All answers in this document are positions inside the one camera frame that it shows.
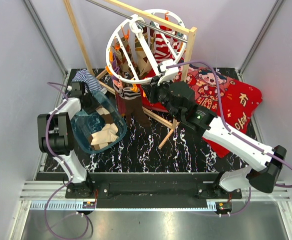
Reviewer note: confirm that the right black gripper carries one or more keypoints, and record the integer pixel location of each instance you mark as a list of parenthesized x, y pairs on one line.
[(151, 90)]

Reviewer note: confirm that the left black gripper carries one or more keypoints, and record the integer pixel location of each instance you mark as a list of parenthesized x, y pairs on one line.
[(95, 104)]

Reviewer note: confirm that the dark brown striped sock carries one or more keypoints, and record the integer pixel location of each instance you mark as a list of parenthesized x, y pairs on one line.
[(119, 97)]

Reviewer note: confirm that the purple striped sock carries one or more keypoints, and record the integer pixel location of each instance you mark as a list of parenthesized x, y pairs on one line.
[(113, 60)]

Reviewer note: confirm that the white round sock hanger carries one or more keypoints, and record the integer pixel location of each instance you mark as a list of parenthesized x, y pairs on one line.
[(124, 36)]

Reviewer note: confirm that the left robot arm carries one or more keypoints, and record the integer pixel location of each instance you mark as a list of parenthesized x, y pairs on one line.
[(56, 138)]

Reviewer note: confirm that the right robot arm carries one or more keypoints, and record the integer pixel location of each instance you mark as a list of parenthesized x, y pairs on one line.
[(264, 162)]

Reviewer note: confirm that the pile of socks in basket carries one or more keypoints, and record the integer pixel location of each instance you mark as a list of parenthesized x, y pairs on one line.
[(107, 135)]

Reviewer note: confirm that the orange clothes peg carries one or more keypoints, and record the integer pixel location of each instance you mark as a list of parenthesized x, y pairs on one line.
[(134, 88)]

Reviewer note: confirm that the blue striped cloth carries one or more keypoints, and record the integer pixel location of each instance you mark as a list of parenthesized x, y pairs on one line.
[(91, 83)]

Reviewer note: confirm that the brown beige striped sock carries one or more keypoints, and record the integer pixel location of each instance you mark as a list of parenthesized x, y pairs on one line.
[(143, 63)]

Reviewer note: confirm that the blue plastic basket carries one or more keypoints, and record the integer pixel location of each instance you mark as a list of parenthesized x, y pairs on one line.
[(84, 125)]

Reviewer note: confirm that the red white striped sock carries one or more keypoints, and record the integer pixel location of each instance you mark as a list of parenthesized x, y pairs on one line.
[(162, 51)]

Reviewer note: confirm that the red cartoon blanket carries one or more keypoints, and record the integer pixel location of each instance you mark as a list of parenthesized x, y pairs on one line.
[(227, 97)]

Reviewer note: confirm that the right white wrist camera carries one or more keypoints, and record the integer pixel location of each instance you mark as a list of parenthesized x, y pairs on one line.
[(167, 71)]

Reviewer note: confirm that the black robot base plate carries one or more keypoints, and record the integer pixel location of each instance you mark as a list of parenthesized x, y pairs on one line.
[(152, 191)]

